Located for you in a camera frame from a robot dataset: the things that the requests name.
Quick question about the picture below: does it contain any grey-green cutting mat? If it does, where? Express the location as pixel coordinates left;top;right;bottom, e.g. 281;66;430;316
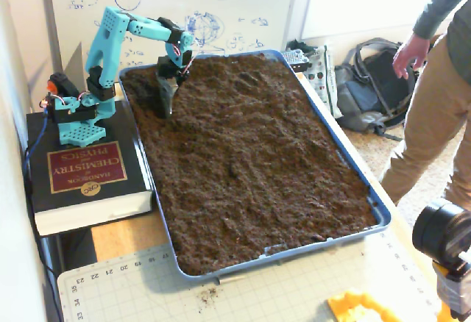
57;222;453;322

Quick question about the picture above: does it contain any person's hand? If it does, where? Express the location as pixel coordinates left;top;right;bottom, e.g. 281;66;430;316
392;33;431;80

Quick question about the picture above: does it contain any whiteboard with blue drawings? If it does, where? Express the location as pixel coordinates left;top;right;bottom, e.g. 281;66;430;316
39;0;318;80

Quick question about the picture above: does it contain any black camera lens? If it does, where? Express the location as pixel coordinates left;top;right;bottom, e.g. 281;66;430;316
411;197;471;268

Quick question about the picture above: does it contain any black cable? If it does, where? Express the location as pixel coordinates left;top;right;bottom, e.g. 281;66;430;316
21;145;63;322

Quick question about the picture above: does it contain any forearm in grey sleeve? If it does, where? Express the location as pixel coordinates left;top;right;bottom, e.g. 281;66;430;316
412;0;471;40

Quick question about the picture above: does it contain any blue plastic tray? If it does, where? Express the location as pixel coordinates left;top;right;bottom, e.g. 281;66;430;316
118;49;392;283

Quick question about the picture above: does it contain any small wooden stick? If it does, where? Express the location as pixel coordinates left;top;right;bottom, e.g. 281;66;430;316
216;274;247;285

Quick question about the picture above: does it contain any blue cable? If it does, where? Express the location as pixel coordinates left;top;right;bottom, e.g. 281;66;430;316
21;114;51;190

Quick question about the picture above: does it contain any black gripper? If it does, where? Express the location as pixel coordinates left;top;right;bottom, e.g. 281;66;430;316
156;55;187;119

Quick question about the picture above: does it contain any brown soil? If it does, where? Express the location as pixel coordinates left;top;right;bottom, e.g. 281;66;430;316
121;53;380;277

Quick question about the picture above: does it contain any person in khaki trousers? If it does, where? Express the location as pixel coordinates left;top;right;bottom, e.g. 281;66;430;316
378;1;471;212

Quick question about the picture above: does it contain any orange white servo wire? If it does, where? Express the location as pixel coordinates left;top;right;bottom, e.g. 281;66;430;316
179;40;193;80

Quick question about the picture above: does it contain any yellow plastic part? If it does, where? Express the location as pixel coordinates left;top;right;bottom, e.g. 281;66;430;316
327;289;406;322

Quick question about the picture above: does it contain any black chemistry physics handbook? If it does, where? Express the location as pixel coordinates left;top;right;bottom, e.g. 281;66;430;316
25;100;155;237

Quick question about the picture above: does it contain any grey black backpack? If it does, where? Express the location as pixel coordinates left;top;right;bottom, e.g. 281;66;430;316
333;37;424;143

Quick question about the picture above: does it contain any white bag with red print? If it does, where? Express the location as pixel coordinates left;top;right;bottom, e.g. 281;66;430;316
301;45;343;119

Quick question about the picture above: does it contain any grey yellow camera mount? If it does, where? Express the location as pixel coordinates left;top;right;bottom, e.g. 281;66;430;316
432;259;471;321

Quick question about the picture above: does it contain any black perforated electronic device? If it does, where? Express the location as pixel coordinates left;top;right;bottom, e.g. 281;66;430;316
282;49;309;73

